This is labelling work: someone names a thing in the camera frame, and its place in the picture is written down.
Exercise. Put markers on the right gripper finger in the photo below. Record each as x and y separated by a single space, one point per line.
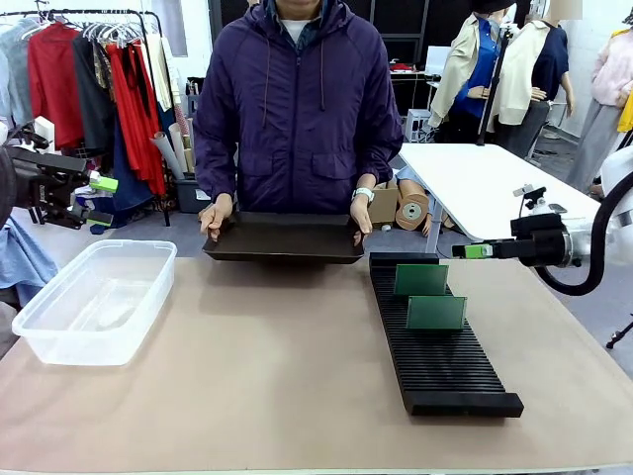
458 251
479 250

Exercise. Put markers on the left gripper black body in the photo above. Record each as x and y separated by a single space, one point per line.
44 183

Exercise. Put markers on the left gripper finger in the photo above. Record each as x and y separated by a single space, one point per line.
96 218
105 184

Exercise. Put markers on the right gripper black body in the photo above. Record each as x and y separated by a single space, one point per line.
541 242

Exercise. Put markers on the green PCB board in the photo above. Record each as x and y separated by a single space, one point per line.
436 313
420 278

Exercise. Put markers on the black shallow tray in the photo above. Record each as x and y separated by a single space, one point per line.
282 242

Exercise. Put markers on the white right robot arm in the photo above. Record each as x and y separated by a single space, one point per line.
618 198

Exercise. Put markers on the person's right forearm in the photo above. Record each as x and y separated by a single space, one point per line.
215 173

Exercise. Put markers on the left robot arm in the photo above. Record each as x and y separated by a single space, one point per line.
5 188

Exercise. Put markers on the person's left forearm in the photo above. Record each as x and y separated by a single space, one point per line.
381 158

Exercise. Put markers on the person's left hand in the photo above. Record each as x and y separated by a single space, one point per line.
362 218

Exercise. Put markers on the person's right hand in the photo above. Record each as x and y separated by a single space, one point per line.
217 213

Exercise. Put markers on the navy hanging garment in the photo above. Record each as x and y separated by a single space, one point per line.
129 183

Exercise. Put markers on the cream foam block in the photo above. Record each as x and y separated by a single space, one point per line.
43 129

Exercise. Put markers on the cardboard spool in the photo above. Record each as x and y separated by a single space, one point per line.
411 212

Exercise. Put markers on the long red hanging dress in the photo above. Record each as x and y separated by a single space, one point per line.
136 123

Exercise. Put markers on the white paper roll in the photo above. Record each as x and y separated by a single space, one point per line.
165 153

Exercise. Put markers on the dark grey hanging garment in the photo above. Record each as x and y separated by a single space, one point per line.
94 114

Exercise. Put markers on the white table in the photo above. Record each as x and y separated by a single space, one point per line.
475 178

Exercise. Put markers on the light blue cloth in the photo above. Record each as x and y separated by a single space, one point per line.
22 257

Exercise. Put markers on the beige mannequin torso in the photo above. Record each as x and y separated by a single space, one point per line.
413 184

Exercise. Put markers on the clear plastic storage box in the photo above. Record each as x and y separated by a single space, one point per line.
94 302

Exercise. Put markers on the dark storage bin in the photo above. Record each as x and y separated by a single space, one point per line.
188 195

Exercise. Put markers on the beige paper roll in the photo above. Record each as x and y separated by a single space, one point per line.
179 143

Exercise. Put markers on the brown cardboard box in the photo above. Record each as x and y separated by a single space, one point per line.
385 203

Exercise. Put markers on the red hanging jacket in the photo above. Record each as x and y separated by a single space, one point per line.
52 84

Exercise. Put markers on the white wristwatch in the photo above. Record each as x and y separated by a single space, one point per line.
363 194

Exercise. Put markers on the black slotted PCB rack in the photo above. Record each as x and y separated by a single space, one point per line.
440 361

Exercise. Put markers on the grey-blue hanging garment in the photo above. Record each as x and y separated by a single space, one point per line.
15 69

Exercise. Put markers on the black tripod leg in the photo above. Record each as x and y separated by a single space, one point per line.
620 336

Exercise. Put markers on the cream hanging garment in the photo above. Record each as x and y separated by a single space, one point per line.
160 69

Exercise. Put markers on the white plastic crate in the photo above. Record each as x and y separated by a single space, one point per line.
418 126

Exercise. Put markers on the black metal garment rack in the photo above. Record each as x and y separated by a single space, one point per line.
153 59

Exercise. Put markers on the yellow garment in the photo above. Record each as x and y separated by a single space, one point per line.
626 114

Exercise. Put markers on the black tripod pole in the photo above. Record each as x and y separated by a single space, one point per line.
494 84

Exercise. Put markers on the mannequin cream coat navy shirt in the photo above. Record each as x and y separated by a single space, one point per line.
524 74

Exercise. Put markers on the mannequin pink top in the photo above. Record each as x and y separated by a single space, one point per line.
605 79

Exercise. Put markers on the mannequin beige jacket blue shirt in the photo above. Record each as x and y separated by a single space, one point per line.
470 64

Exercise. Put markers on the white monitor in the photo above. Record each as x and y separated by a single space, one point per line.
437 59

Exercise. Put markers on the person in purple jacket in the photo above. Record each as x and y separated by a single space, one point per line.
297 109

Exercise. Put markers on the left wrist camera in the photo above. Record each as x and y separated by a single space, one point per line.
33 140

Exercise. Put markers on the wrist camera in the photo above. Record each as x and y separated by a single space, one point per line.
33 140
530 195

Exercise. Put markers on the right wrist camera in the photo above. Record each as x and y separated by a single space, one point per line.
530 195

